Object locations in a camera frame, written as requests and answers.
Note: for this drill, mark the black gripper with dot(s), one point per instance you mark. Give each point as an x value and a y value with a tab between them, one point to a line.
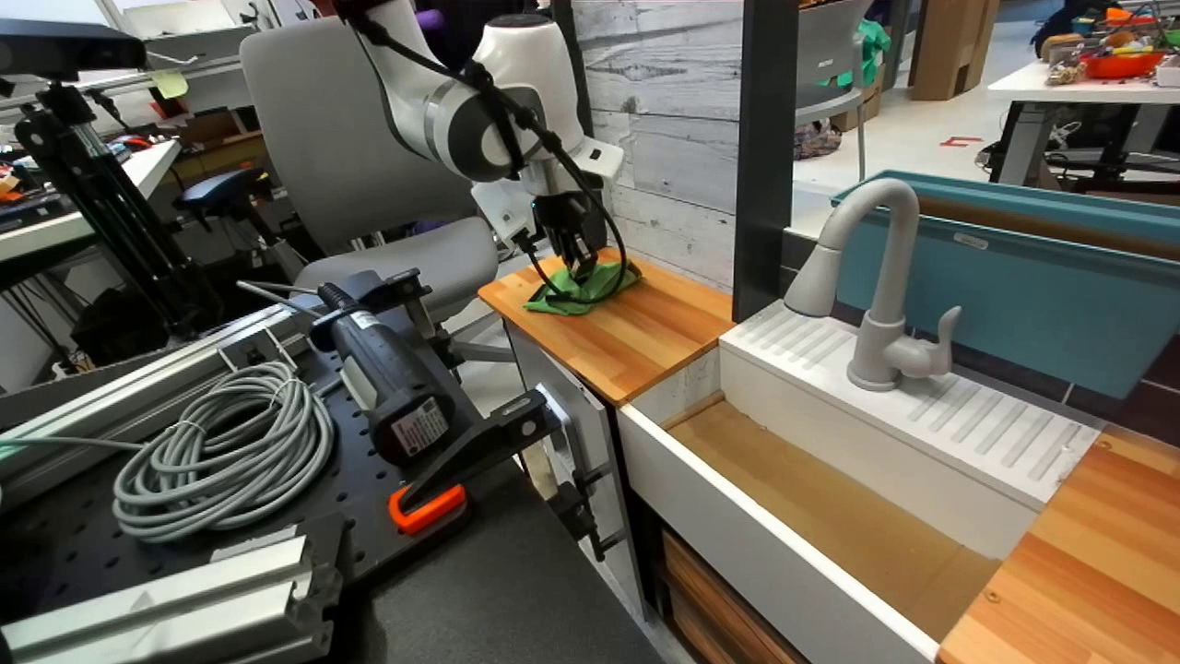
571	218

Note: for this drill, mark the green microfibre towel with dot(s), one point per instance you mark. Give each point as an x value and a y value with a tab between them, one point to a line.
577	293

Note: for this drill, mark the grey toy faucet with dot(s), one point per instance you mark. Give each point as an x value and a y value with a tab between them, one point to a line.
881	344

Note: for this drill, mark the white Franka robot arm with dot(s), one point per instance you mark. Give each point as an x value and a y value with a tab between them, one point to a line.
453	114

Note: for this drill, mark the plain wooden countertop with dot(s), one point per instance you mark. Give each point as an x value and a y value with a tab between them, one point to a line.
628	338

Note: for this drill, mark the grey wood-look back panel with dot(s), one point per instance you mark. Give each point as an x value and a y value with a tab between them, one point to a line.
663	133

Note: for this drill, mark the black clamp with orange trigger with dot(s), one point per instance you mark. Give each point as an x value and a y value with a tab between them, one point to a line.
393	380

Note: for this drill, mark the grey chair behind window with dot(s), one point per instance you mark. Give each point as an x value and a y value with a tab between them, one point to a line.
828	59

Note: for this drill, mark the white toy sink basin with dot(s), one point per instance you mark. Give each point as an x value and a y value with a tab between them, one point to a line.
759	540

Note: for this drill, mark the brown cardboard box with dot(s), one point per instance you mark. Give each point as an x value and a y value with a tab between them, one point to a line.
951	47

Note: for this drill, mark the white side desk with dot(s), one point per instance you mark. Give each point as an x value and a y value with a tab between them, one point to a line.
135	171

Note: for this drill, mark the black tripod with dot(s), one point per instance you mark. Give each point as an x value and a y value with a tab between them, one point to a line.
115	208

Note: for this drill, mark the long teal planter box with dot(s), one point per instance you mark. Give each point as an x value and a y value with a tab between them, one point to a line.
1046	296

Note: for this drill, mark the white table with black legs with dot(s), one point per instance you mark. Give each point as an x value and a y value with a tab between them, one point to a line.
1069	89

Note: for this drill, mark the red bowl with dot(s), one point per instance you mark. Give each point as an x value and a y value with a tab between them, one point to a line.
1121	65

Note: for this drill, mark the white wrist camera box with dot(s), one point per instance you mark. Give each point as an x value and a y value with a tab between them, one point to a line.
501	208

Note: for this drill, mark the slanted thin black frame post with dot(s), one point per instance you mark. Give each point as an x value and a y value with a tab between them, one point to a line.
585	76

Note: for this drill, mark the thick black frame post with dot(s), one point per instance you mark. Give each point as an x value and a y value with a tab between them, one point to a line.
764	160

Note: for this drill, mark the long aluminium extrusion rail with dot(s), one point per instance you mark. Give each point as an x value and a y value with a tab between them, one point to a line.
135	380

